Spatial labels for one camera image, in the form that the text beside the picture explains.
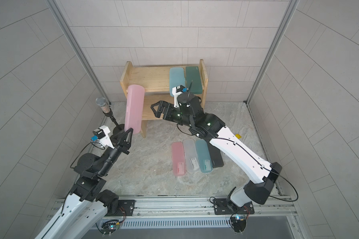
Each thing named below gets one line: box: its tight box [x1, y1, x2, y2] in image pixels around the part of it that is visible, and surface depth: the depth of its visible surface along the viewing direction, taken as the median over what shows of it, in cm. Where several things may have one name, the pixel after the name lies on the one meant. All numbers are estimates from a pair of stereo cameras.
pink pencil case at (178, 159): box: [171, 141, 186, 177], surface depth 89 cm
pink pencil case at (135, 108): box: [124, 84, 146, 134], surface depth 62 cm
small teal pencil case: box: [195, 139, 213, 173], surface depth 89 cm
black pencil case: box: [207, 141, 224, 168], surface depth 88 cm
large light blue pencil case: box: [169, 66, 186, 98], surface depth 72 cm
